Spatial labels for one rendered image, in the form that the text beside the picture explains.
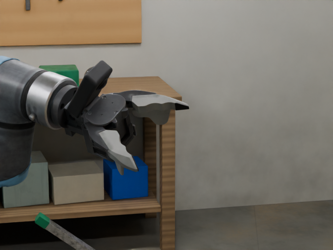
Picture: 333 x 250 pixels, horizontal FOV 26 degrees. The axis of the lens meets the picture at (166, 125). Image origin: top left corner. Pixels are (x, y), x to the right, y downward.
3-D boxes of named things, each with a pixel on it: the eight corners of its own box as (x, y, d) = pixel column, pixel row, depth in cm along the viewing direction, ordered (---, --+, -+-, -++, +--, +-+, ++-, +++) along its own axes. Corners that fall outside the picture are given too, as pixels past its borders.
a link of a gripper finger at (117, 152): (142, 190, 110) (122, 151, 116) (137, 163, 105) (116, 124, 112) (123, 197, 109) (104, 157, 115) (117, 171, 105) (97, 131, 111)
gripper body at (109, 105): (141, 134, 121) (83, 112, 126) (134, 96, 115) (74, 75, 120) (115, 165, 116) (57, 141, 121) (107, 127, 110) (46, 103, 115)
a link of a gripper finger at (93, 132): (129, 150, 110) (110, 115, 116) (127, 142, 109) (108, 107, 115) (99, 160, 109) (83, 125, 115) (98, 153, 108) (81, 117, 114)
